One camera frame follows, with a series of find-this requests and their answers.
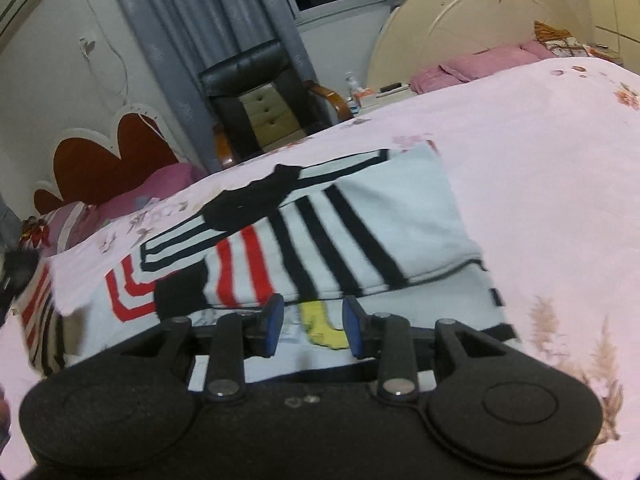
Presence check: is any orange patterned pillow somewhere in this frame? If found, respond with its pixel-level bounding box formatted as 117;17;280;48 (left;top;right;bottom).
532;20;597;59

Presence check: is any striped white knit sweater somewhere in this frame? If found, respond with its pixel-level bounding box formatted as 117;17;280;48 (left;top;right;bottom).
19;142;522;397

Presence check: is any cream nightstand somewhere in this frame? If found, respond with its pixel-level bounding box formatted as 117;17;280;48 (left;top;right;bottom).
357;83;419;112

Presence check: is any magenta pillow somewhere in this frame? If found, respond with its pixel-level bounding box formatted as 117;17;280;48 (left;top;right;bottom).
97;162;209;222

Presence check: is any striped floral pillow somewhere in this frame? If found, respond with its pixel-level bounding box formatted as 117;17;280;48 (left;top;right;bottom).
19;200;102;257

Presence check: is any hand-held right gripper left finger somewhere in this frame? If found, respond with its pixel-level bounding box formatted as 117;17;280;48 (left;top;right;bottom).
118;293;285;404

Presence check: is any white wall cable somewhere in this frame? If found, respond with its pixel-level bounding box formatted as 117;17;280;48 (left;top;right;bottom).
77;35;167;137

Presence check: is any black leather armchair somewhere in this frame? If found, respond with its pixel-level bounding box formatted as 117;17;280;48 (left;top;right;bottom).
197;40;355;169

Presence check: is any cream arched headboard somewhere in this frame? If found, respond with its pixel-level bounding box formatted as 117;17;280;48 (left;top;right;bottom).
365;0;589;92

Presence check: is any pink pillow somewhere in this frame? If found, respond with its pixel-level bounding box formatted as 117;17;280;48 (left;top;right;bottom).
410;40;557;95

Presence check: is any pink floral bedsheet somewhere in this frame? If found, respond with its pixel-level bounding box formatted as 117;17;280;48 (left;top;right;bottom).
0;55;640;480

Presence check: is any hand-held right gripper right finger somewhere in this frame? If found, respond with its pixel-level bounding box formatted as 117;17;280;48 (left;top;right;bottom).
342;294;519;404

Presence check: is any clear plastic bottle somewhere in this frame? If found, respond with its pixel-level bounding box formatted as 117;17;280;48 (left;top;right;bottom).
344;72;362;114

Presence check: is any tissue box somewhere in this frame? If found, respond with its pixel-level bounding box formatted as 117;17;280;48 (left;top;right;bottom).
351;87;379;109

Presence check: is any grey curtain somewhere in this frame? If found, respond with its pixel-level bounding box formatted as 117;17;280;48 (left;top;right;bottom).
100;0;322;174

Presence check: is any cream wardrobe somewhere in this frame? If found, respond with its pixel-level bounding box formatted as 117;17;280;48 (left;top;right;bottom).
580;0;640;69

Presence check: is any beige tufted cushion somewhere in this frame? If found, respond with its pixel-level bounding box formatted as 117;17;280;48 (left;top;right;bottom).
240;85;309;154

